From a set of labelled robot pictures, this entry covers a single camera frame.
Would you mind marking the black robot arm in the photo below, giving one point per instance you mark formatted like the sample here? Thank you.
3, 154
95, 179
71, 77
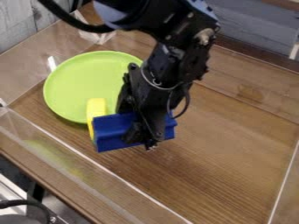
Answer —
184, 26

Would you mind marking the clear acrylic tray wall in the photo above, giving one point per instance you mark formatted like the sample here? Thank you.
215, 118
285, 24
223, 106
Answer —
104, 198

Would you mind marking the blue grooved block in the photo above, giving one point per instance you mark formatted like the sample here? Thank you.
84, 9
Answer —
109, 129

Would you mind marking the clear acrylic corner bracket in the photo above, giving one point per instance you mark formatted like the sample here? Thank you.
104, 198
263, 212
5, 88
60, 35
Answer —
96, 38

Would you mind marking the yellow toy banana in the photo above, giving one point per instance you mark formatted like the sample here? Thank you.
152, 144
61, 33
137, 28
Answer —
96, 108

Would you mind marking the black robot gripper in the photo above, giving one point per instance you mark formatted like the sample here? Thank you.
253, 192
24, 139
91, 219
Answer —
156, 85

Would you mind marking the green round plate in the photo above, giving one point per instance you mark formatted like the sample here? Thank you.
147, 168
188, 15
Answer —
91, 75

